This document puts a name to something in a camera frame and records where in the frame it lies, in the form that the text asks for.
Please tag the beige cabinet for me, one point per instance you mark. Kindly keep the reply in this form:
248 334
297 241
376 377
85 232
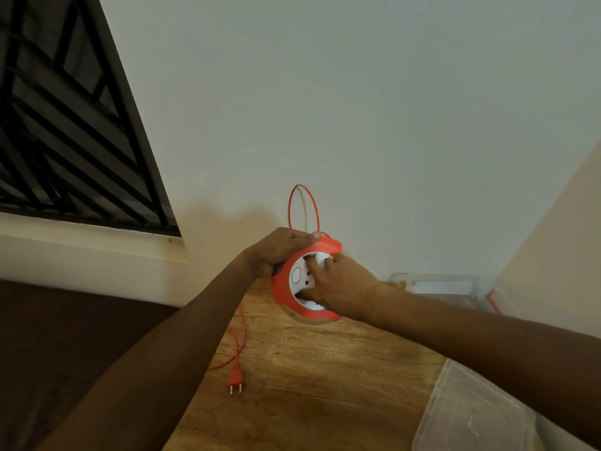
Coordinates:
563 258

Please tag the person's left forearm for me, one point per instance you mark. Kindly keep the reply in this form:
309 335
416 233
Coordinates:
155 366

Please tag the person's left hand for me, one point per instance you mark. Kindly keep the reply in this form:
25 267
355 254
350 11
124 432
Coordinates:
277 248

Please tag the clear plastic storage box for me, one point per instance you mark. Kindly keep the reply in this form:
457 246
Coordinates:
441 284

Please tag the person's right forearm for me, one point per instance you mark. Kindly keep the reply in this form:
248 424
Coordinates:
493 352

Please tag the clear plastic box lid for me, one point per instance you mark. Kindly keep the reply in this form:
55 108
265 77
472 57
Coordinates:
469 413

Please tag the dark brown mattress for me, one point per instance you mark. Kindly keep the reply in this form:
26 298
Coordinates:
61 361

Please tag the person's right hand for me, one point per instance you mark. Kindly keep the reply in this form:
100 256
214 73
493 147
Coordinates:
345 288

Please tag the black metal window grille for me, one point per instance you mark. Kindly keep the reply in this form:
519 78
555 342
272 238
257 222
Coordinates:
65 136

